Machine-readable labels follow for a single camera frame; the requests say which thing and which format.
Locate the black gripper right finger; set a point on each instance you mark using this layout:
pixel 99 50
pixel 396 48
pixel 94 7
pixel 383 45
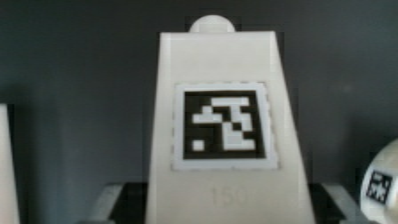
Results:
pixel 335 206

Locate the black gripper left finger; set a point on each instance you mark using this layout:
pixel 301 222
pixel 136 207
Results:
pixel 120 205

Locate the white round stool seat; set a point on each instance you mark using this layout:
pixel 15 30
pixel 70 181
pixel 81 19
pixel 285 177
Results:
pixel 380 189

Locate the white stool leg block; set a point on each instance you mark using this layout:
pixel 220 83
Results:
pixel 227 174

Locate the white block at left edge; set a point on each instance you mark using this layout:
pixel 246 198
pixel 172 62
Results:
pixel 10 212

